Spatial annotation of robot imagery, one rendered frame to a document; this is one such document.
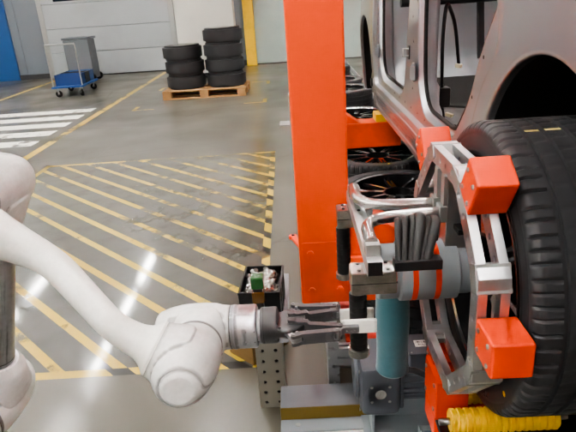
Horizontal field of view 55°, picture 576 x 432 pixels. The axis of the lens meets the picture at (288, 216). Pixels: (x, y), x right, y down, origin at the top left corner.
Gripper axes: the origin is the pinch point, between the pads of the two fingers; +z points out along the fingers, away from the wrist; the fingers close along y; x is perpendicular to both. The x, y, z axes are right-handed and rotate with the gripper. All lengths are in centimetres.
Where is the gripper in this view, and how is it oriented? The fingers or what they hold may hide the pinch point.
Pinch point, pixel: (358, 320)
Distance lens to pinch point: 116.0
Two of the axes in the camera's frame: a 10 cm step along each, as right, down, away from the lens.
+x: -0.6, -9.3, -3.6
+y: 0.0, 3.6, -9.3
